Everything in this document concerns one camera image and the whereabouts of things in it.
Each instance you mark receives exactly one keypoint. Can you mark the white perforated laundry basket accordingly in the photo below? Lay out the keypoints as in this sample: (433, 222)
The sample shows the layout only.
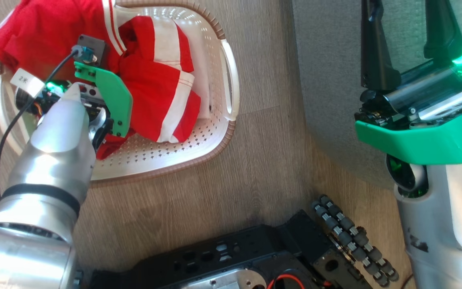
(167, 156)

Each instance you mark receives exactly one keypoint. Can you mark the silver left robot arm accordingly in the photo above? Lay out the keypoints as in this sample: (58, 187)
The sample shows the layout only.
(54, 152)

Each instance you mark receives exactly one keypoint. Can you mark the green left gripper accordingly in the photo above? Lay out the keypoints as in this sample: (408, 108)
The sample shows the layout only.
(114, 96)

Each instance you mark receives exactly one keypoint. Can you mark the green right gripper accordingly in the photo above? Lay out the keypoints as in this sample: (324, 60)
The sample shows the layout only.
(423, 140)

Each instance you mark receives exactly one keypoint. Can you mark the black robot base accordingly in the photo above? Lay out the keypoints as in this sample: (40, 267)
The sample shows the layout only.
(223, 257)

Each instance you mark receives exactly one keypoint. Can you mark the red and white garment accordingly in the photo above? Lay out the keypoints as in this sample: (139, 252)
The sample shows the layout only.
(150, 72)

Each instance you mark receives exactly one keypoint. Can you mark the black roller omni wheel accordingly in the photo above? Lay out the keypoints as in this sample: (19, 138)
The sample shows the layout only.
(355, 241)

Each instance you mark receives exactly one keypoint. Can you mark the grey fabric sofa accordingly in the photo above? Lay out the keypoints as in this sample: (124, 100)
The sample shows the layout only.
(331, 80)

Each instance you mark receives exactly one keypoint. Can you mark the dark grey wrist camera box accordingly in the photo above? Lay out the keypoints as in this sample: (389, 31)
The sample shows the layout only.
(93, 44)

